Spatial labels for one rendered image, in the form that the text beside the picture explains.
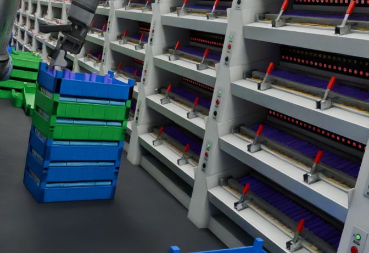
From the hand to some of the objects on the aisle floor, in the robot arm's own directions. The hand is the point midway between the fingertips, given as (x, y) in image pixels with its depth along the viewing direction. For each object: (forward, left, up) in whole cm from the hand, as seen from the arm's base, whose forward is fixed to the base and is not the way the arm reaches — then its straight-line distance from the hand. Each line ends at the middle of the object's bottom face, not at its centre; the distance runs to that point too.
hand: (50, 67), depth 166 cm
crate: (-12, +135, -38) cm, 140 cm away
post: (+66, -18, -52) cm, 86 cm away
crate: (+10, 0, -48) cm, 49 cm away
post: (+33, +118, -46) cm, 131 cm away
